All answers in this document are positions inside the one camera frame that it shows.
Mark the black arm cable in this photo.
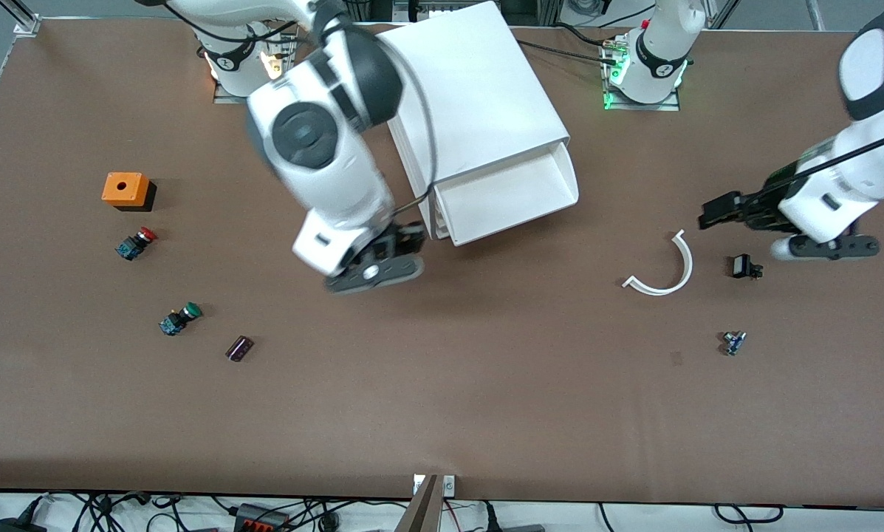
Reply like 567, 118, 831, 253
379, 33, 440, 216
744, 126, 884, 202

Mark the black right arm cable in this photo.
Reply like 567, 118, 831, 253
379, 33, 440, 216

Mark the orange button enclosure box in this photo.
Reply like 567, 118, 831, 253
101, 172, 157, 213

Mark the black base cable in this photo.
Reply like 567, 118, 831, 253
517, 38, 611, 66

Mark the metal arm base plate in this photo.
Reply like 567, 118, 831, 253
602, 35, 681, 112
213, 44, 296, 104

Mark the red cap push button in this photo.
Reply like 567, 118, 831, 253
114, 227, 158, 262

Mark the brown camera post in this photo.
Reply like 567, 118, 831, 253
396, 474, 446, 532

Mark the white plastic drawer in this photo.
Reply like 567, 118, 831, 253
431, 143, 580, 247

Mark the black power strip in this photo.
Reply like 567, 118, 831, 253
233, 502, 292, 532

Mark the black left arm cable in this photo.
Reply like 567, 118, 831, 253
744, 126, 884, 202

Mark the white curved plastic piece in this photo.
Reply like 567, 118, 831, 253
622, 229, 694, 297

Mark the black looped cable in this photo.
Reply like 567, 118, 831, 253
713, 504, 784, 525

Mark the green cap push button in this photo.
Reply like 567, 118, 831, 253
159, 302, 203, 337

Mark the white post bracket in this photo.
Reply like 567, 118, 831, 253
412, 474, 457, 497

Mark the white drawer cabinet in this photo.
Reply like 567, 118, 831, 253
375, 0, 569, 243

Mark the aluminium frame post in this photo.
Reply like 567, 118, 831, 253
0, 0, 42, 38

